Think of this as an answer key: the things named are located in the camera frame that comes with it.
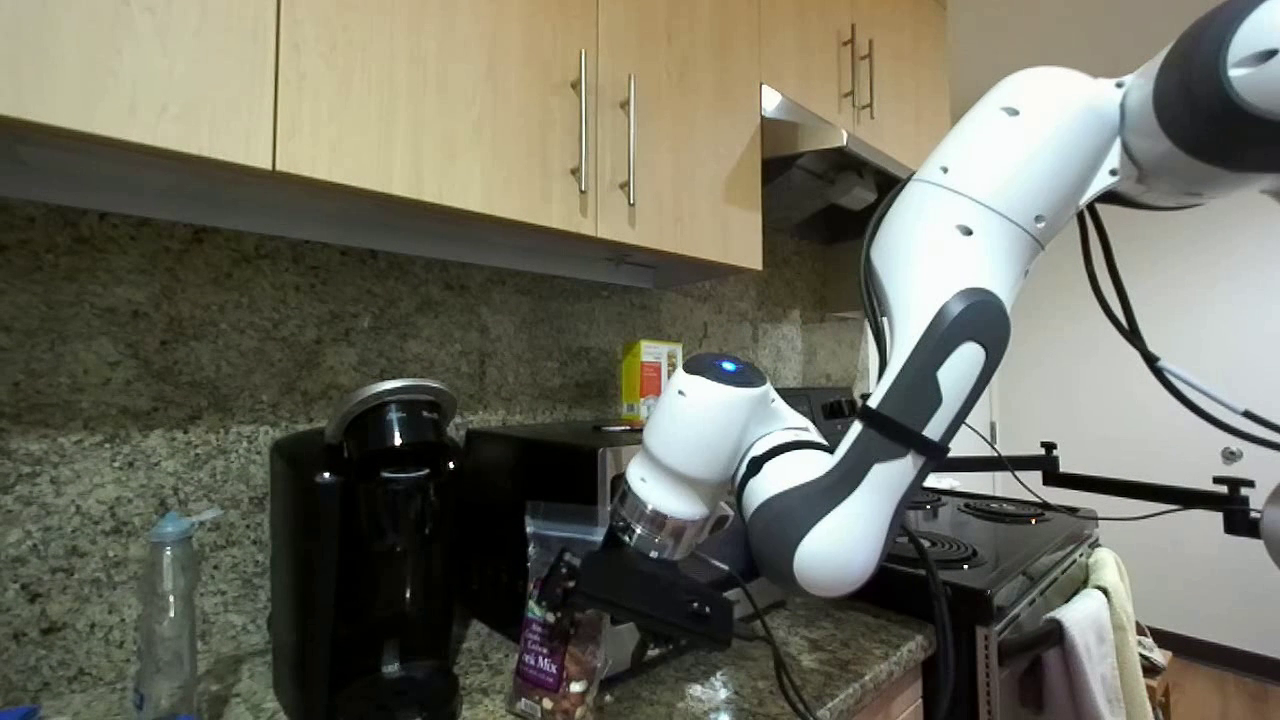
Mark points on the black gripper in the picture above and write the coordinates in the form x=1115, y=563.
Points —
x=605, y=639

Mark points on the clear trail mix packet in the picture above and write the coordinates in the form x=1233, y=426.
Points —
x=547, y=666

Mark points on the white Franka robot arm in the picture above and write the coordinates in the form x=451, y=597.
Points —
x=963, y=227

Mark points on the stainless steel black microwave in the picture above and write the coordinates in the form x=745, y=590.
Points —
x=521, y=466

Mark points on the black pod coffee maker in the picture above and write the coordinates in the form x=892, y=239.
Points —
x=381, y=563

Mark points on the yellow red snack box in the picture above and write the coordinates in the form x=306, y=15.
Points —
x=645, y=382

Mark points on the clear plastic water bottle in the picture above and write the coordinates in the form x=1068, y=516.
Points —
x=171, y=615

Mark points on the black kitchen stove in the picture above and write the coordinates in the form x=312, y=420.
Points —
x=1024, y=545

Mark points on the white hanging towel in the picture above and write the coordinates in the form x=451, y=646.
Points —
x=1080, y=653

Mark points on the pale yellow hanging towel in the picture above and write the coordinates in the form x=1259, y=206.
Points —
x=1128, y=627

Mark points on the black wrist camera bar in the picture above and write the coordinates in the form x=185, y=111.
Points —
x=663, y=601

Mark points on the wooden wall cabinet door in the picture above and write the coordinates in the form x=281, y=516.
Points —
x=425, y=93
x=692, y=120
x=906, y=64
x=133, y=64
x=804, y=55

